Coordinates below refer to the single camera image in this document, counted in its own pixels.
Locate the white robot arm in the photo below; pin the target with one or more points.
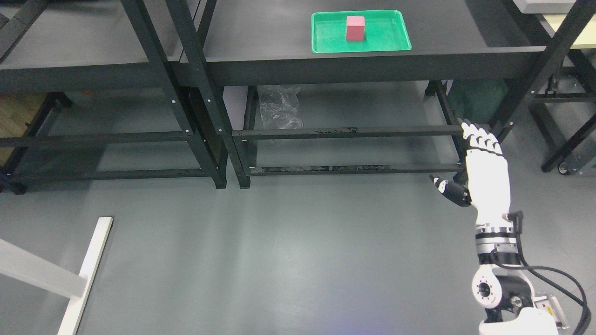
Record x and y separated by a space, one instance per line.
505 292

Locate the black metal shelf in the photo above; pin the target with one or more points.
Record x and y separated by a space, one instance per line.
100 90
233 46

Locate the black far shelf frame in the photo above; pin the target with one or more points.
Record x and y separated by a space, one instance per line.
565 115

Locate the black metal shelf right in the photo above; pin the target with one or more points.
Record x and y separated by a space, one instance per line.
233 46

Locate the bagged metal part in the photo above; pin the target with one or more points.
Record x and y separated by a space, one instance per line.
551 305

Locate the green plastic tray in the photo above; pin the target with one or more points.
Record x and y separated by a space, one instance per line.
376 30

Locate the white table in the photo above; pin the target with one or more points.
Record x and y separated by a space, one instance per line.
34 270

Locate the clear plastic bag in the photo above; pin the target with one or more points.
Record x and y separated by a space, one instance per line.
279 105

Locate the pink foam block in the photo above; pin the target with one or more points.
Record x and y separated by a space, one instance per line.
355 28

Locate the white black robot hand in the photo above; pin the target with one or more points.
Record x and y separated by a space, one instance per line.
488 188

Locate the black metal shelf left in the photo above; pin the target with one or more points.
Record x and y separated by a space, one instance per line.
100 90

